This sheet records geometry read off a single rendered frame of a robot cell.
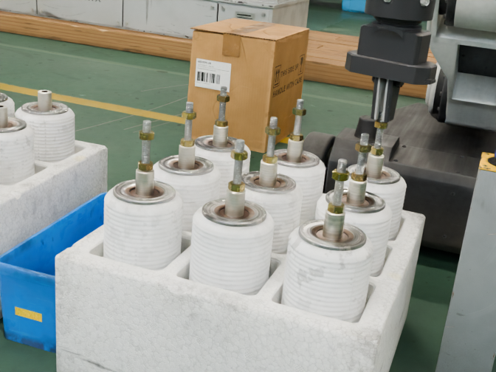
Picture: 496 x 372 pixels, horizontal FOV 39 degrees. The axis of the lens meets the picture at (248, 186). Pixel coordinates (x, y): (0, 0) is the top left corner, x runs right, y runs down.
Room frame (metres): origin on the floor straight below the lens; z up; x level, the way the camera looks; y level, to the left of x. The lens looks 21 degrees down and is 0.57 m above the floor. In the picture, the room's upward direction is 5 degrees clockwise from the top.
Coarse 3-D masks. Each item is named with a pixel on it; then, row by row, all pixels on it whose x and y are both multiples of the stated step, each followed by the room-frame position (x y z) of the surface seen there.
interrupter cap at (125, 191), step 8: (120, 184) 0.80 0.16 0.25; (128, 184) 0.81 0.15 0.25; (160, 184) 0.82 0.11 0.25; (120, 192) 0.78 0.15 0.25; (128, 192) 0.78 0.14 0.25; (160, 192) 0.79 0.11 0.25; (168, 192) 0.79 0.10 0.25; (120, 200) 0.76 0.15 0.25; (128, 200) 0.75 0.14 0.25; (136, 200) 0.75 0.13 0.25; (144, 200) 0.76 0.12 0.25; (152, 200) 0.76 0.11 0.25; (160, 200) 0.76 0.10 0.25; (168, 200) 0.77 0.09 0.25
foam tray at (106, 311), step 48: (96, 240) 0.79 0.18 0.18; (96, 288) 0.72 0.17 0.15; (144, 288) 0.70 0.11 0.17; (192, 288) 0.69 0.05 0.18; (384, 288) 0.74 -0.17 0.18; (96, 336) 0.72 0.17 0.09; (144, 336) 0.70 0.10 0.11; (192, 336) 0.68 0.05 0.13; (240, 336) 0.66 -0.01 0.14; (288, 336) 0.65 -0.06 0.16; (336, 336) 0.63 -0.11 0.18; (384, 336) 0.67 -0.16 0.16
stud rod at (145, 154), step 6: (144, 120) 0.79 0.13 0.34; (144, 126) 0.79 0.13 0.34; (150, 126) 0.79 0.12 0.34; (144, 132) 0.79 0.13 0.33; (150, 132) 0.79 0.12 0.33; (144, 144) 0.79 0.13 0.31; (150, 144) 0.79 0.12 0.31; (144, 150) 0.79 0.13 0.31; (144, 156) 0.78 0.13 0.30; (144, 162) 0.79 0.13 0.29
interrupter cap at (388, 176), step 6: (348, 168) 0.94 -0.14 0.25; (354, 168) 0.95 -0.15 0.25; (384, 168) 0.96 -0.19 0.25; (384, 174) 0.94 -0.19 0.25; (390, 174) 0.94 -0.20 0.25; (396, 174) 0.94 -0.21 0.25; (372, 180) 0.90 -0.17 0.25; (378, 180) 0.91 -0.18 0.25; (384, 180) 0.91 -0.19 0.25; (390, 180) 0.91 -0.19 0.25; (396, 180) 0.91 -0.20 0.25
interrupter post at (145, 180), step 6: (138, 174) 0.78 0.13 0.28; (144, 174) 0.78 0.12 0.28; (150, 174) 0.78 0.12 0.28; (138, 180) 0.78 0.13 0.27; (144, 180) 0.78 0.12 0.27; (150, 180) 0.78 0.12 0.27; (138, 186) 0.78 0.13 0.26; (144, 186) 0.78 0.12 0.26; (150, 186) 0.78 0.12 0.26; (138, 192) 0.78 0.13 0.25; (144, 192) 0.78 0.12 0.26; (150, 192) 0.78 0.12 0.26
